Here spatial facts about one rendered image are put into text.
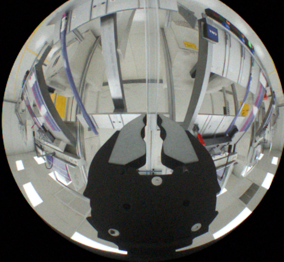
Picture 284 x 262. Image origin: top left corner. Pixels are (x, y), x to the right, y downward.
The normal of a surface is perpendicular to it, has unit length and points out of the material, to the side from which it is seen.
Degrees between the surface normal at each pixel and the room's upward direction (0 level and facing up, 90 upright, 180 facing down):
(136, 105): 90
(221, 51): 44
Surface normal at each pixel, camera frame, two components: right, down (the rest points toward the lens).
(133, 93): -0.05, -0.03
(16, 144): 1.00, 0.00
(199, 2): 0.00, 1.00
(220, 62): -0.04, 0.69
